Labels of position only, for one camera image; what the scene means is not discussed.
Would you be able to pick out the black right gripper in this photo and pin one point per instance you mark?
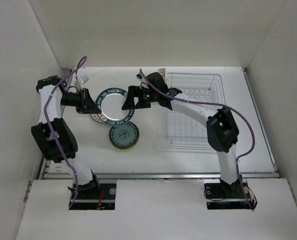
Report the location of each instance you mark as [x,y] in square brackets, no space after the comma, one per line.
[135,91]

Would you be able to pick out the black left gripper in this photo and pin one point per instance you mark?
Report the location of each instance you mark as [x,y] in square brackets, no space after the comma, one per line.
[87,104]

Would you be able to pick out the orange sunburst pattern plate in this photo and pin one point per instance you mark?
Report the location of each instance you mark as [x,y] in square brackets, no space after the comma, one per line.
[99,118]

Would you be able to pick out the large teal rimmed white plate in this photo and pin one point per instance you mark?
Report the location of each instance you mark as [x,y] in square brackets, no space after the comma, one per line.
[110,101]

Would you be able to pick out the blue floral white plate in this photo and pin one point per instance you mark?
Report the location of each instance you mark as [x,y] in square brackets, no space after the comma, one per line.
[128,129]

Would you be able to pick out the yellow brown patterned plate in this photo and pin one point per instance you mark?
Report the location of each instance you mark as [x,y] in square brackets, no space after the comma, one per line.
[123,143]

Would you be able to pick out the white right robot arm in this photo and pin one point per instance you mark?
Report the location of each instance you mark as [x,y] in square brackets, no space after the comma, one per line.
[181,97]

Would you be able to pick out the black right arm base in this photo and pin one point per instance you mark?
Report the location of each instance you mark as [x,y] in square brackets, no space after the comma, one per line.
[222,196]

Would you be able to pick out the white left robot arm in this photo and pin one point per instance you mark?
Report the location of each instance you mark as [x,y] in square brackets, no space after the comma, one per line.
[55,139]

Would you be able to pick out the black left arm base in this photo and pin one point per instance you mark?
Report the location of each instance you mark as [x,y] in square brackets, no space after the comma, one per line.
[103,200]

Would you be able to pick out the beige cutlery holder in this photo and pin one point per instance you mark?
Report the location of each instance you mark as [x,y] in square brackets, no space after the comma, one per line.
[161,71]

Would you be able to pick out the white foam front board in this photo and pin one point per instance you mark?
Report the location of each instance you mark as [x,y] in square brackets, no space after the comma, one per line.
[159,210]

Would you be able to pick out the white wire dish rack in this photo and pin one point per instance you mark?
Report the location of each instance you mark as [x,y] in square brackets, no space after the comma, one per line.
[206,88]

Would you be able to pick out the aluminium front rail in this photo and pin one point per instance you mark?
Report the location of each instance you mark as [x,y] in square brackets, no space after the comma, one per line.
[159,176]

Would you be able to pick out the aluminium side rail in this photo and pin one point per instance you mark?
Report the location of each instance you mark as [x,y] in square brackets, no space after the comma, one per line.
[273,162]

